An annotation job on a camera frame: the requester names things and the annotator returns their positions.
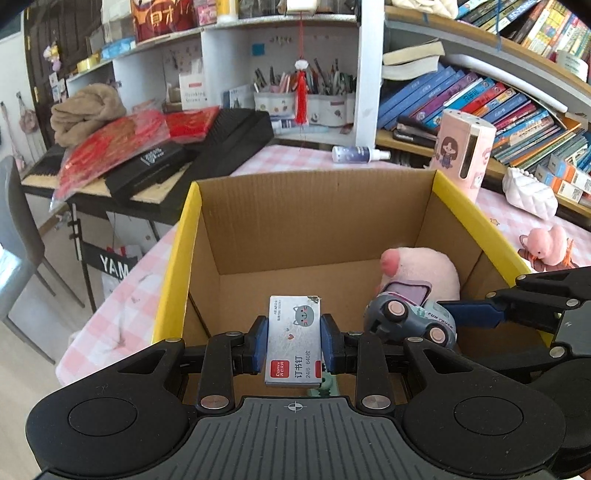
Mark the white staples box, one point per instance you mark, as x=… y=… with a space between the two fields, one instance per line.
x=293 y=348

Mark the red plastic bag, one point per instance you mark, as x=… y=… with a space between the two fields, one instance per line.
x=107 y=148

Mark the white quilted pouch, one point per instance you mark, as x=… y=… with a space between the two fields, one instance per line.
x=523 y=191

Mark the grey toy car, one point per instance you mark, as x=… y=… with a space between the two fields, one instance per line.
x=394 y=318

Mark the pink plush pig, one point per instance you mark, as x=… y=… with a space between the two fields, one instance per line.
x=419 y=275

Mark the white pen holder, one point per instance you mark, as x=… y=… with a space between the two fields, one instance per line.
x=331 y=110

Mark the white spray bottle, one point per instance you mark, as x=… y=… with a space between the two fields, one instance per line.
x=358 y=155

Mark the brown folded towel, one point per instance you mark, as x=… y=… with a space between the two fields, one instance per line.
x=85 y=112

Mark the pink cylindrical humidifier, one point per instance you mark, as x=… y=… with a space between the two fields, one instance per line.
x=463 y=150

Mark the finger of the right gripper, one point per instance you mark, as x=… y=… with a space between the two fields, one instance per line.
x=537 y=300

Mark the small pink plush toy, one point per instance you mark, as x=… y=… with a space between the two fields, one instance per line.
x=547 y=250

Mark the black keyboard piano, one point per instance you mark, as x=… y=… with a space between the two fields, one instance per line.
x=218 y=142

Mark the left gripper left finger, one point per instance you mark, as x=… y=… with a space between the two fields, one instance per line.
x=226 y=356

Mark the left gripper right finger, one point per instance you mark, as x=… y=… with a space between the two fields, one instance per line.
x=362 y=356

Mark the red tassel ornament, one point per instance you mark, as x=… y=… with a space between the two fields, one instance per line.
x=301 y=92

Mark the red fortune god box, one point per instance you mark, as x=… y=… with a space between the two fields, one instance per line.
x=155 y=18

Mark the black rectangular case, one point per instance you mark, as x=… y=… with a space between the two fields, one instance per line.
x=145 y=170

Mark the grey chair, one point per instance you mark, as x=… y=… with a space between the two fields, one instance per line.
x=22 y=251

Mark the yellow cardboard box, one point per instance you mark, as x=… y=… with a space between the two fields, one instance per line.
x=243 y=239

